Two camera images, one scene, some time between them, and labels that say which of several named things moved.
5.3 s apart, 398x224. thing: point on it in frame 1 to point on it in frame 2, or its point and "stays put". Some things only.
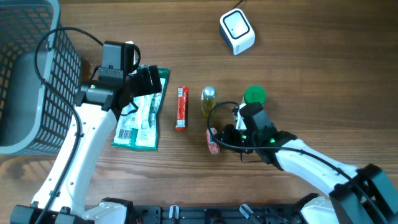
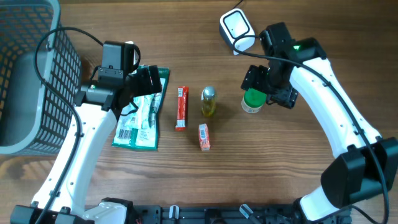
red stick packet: [182, 108] stays put
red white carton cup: [214, 147] to [204, 137]
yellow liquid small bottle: [208, 99] stays put
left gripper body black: [141, 83] stays put
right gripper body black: [240, 138] to [262, 80]
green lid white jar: [254, 93] stays put
